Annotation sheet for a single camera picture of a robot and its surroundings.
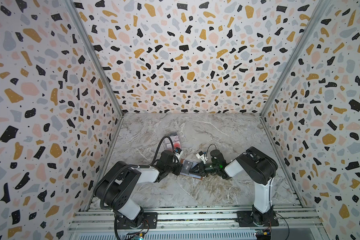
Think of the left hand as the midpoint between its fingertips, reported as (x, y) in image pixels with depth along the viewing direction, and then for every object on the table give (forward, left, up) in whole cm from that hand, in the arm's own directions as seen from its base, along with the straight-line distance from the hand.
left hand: (185, 163), depth 91 cm
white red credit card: (+13, +6, +1) cm, 14 cm away
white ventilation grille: (-36, -9, -3) cm, 37 cm away
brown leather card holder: (0, -6, -2) cm, 6 cm away
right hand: (-6, -3, +1) cm, 6 cm away
